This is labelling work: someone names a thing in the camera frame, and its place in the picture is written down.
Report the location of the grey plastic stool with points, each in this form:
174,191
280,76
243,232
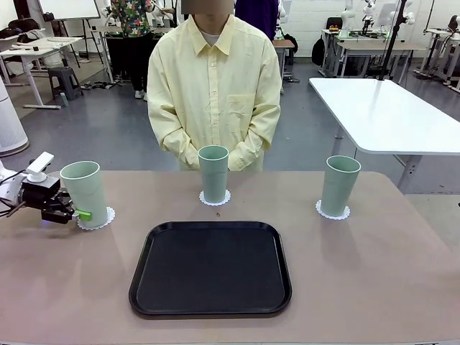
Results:
64,77

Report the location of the black tripod stand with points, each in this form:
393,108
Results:
392,39

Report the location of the person's left forearm yellow sleeve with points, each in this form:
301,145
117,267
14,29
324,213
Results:
251,143

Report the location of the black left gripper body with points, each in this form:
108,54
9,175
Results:
41,194

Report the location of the white desk with clutter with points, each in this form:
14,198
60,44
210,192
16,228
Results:
21,52

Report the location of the person in purple top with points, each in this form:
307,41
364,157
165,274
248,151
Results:
258,14

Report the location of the black backpack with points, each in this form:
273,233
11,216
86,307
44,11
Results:
318,50

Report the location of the beige topped background desk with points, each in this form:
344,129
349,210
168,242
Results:
377,45

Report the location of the white paper doily coaster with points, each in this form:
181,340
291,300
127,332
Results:
110,215
215,203
336,217

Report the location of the white cylindrical air purifier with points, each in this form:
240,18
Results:
10,125

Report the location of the small wooden topped table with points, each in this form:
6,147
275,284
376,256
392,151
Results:
285,43

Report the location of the small teal bottle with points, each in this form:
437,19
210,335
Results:
64,99

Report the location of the pale green plastic cup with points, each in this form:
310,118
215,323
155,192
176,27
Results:
213,176
86,190
339,187

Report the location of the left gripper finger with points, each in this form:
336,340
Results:
65,196
84,215

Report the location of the person's right forearm yellow sleeve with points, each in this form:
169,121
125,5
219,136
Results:
172,140

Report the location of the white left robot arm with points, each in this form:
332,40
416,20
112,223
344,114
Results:
7,187

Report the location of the large white table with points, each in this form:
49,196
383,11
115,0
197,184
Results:
377,115

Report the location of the black plastic tray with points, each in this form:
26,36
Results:
215,273

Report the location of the person in yellow shirt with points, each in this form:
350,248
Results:
215,90

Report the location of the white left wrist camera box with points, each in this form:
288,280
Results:
39,163

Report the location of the person in floral shirt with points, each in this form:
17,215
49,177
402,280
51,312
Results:
134,21

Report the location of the whiteboard on easel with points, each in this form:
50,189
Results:
68,7

